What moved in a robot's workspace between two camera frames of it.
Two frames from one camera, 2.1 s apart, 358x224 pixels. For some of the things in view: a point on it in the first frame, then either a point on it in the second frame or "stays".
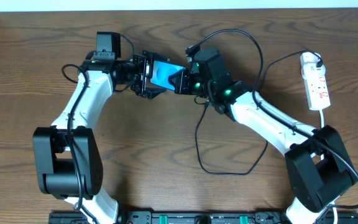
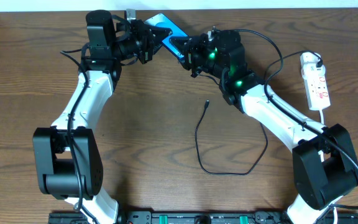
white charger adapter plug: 308,61 stays
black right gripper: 184,82 → 190,55
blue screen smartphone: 161,70 → 161,21
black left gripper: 142,74 → 148,43
